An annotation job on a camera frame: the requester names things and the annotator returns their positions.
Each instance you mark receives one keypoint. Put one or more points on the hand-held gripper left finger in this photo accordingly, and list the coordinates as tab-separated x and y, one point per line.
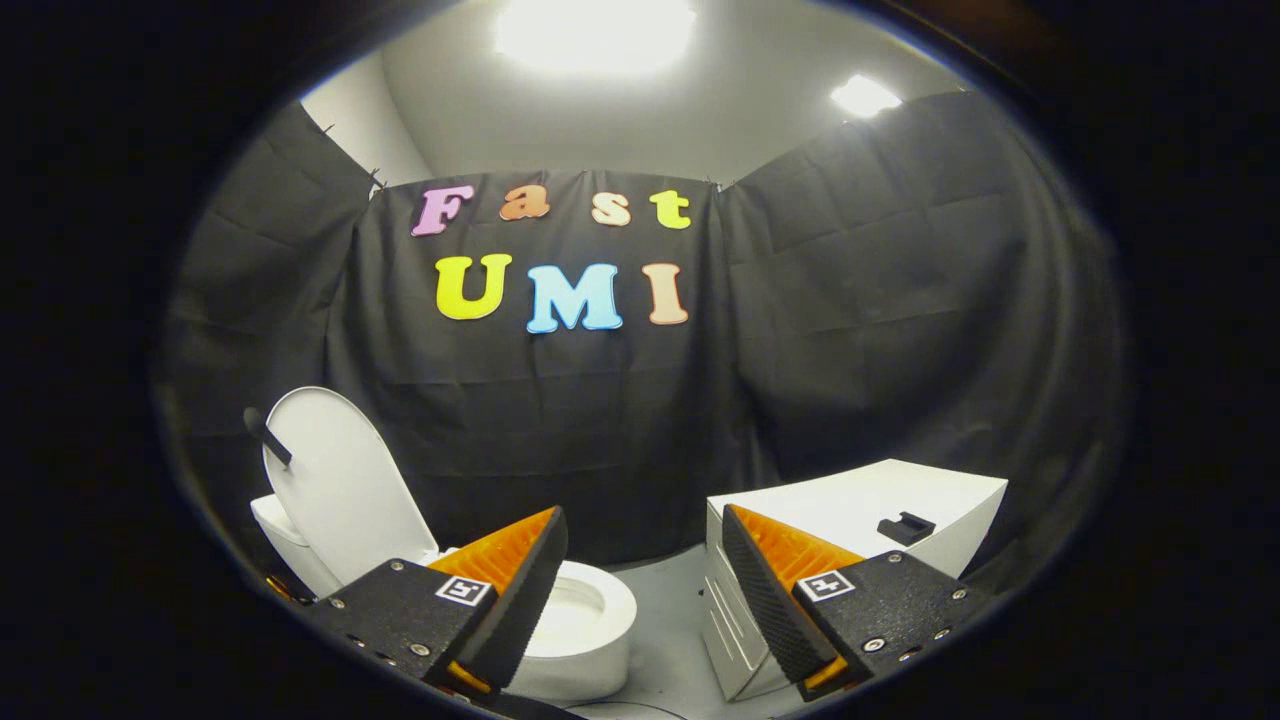
520	600

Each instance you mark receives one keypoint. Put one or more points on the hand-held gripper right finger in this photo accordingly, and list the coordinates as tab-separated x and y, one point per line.
770	600

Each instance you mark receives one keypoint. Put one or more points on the white toilet lid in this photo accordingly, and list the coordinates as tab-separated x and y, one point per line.
345	490

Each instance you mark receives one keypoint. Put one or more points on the black round lift tab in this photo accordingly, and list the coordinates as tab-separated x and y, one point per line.
268	438

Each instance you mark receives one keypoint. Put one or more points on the white toilet with tank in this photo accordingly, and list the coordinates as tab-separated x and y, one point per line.
590	645

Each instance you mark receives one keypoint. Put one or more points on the white drawer cabinet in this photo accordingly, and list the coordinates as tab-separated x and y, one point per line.
850	495

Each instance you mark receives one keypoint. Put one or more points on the black holder block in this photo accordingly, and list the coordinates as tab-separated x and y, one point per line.
905	528

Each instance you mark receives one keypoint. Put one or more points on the black backdrop cloth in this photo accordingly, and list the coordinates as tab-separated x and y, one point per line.
560	420

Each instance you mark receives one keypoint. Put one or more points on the small ceiling light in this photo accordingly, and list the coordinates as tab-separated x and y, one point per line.
865	96

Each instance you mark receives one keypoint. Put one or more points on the large ceiling light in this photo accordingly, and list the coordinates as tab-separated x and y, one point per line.
595	35

